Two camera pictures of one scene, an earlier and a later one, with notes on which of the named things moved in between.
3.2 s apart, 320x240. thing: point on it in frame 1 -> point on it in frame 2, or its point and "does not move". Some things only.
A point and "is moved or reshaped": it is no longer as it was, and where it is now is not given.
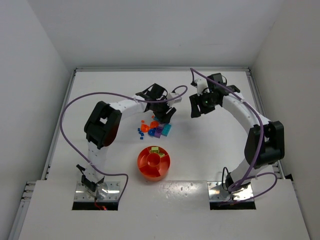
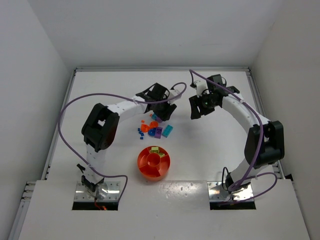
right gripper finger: x=204 y=109 does not move
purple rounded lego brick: x=161 y=126 is moved or reshaped
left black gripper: x=163 y=113 does not move
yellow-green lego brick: x=154 y=149 does not move
